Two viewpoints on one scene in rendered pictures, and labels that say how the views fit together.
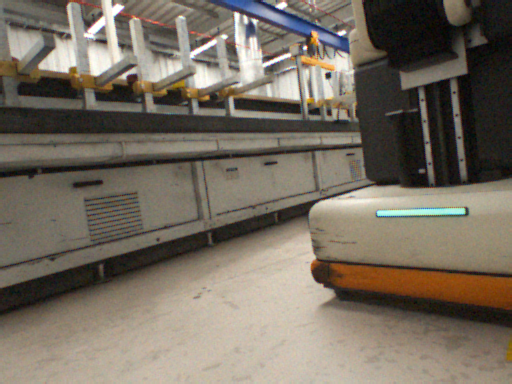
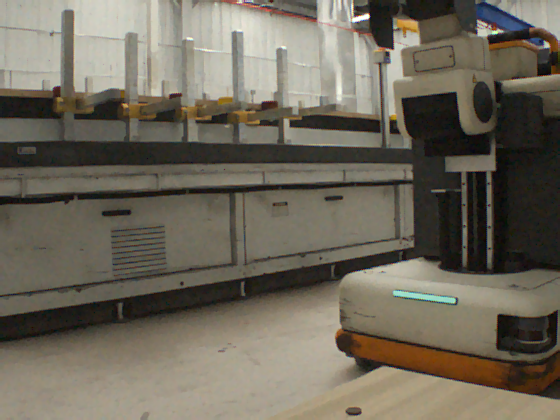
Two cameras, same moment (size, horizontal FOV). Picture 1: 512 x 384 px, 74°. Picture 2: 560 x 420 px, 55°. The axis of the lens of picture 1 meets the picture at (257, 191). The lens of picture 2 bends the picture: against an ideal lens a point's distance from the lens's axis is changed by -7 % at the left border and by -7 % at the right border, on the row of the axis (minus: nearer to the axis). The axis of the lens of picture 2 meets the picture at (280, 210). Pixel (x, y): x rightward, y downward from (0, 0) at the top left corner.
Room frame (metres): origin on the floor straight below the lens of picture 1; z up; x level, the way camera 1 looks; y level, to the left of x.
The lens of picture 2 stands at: (-0.67, -0.12, 0.55)
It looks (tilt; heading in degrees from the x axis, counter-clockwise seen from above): 3 degrees down; 5
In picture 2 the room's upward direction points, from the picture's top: 2 degrees counter-clockwise
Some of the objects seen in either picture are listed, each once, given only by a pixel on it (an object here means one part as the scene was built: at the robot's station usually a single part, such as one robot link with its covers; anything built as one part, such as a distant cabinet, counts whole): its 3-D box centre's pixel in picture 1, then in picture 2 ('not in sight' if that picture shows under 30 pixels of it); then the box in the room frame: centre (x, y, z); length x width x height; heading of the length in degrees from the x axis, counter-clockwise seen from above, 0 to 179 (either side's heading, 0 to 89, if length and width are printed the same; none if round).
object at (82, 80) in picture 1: (91, 83); (137, 111); (1.33, 0.57, 0.81); 0.14 x 0.06 x 0.05; 138
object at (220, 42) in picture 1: (225, 81); (283, 100); (1.88, 0.09, 0.90); 0.04 x 0.04 x 0.48; 48
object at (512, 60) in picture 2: not in sight; (497, 67); (1.06, -0.64, 0.87); 0.23 x 0.15 x 0.11; 48
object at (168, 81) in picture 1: (162, 85); (207, 112); (1.49, 0.34, 0.81); 0.43 x 0.03 x 0.04; 48
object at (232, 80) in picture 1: (206, 91); (257, 116); (1.67, 0.18, 0.80); 0.43 x 0.03 x 0.04; 48
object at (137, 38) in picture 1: (143, 75); (188, 98); (1.50, 0.42, 0.87); 0.04 x 0.04 x 0.48; 48
